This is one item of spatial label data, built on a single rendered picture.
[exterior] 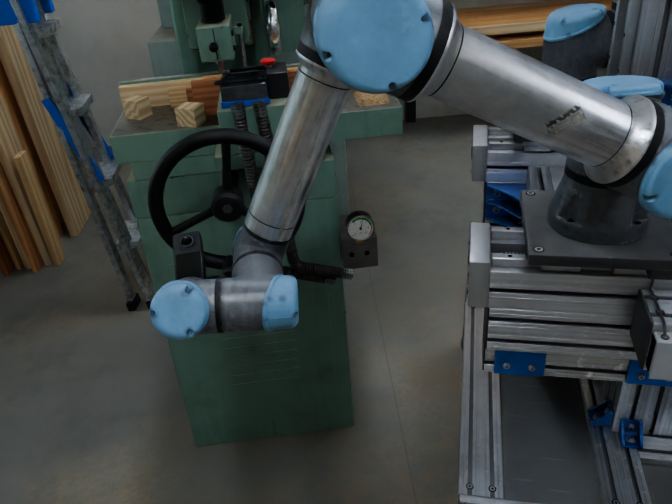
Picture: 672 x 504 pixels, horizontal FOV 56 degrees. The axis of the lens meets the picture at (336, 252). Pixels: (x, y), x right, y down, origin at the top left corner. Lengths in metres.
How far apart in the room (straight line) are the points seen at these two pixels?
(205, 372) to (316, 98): 0.98
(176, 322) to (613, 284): 0.67
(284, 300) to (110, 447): 1.18
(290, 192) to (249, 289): 0.15
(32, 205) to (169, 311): 1.96
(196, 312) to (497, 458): 0.84
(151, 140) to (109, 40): 2.56
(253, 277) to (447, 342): 1.30
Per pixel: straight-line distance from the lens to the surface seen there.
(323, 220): 1.42
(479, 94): 0.74
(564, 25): 1.44
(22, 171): 2.70
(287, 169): 0.88
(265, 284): 0.85
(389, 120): 1.35
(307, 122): 0.86
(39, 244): 2.85
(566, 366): 1.26
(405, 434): 1.81
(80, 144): 2.17
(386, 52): 0.67
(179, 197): 1.40
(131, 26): 3.85
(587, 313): 1.11
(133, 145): 1.37
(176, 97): 1.48
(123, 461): 1.89
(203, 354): 1.63
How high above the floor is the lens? 1.33
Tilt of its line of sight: 31 degrees down
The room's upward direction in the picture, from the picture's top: 5 degrees counter-clockwise
